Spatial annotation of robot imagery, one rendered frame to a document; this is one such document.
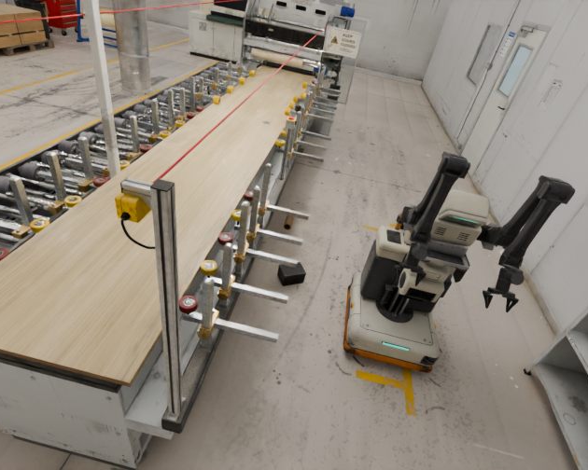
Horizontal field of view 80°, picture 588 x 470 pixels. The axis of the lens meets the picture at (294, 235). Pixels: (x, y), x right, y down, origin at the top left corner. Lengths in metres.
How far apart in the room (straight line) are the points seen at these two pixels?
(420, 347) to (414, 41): 10.50
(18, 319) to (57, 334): 0.17
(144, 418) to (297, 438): 0.99
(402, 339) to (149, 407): 1.62
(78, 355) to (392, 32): 11.55
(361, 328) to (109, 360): 1.60
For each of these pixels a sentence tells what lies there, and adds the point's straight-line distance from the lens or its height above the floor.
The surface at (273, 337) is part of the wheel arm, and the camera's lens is 1.63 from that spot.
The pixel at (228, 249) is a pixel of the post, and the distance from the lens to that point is 1.61.
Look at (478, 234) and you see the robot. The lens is 2.10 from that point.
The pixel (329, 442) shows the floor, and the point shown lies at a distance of 2.38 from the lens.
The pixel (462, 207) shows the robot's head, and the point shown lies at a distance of 1.94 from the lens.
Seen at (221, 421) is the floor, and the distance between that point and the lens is 2.34.
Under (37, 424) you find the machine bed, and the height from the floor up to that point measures 0.31.
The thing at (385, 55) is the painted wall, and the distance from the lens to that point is 12.20.
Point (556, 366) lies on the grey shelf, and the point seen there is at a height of 0.14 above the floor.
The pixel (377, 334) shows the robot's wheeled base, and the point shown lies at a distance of 2.54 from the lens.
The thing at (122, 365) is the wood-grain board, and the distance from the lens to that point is 1.48.
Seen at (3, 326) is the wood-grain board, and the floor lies 0.90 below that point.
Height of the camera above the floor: 2.12
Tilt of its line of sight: 36 degrees down
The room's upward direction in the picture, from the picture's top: 12 degrees clockwise
